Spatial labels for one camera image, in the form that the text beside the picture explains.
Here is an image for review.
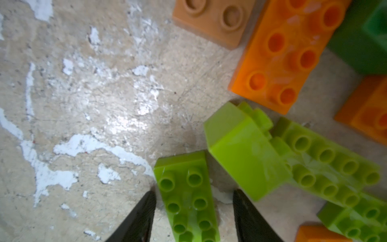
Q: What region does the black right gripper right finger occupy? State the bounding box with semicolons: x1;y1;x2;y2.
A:
233;189;283;242

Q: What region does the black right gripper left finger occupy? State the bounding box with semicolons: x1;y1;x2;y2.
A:
106;191;157;242

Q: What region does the orange brick front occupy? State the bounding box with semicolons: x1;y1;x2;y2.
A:
295;225;353;242

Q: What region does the orange brick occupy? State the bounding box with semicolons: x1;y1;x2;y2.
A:
334;75;387;145
228;0;351;115
295;225;353;242

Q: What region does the lime brick front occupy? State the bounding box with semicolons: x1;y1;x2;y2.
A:
154;150;220;242

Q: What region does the tan brick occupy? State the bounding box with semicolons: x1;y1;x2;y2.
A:
172;0;256;50

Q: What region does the small lime brick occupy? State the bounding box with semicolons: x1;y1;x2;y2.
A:
204;102;293;201

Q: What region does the orange brick beside green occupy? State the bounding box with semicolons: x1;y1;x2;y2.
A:
334;75;387;145

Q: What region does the green square brick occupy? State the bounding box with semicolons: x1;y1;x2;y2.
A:
328;0;387;75

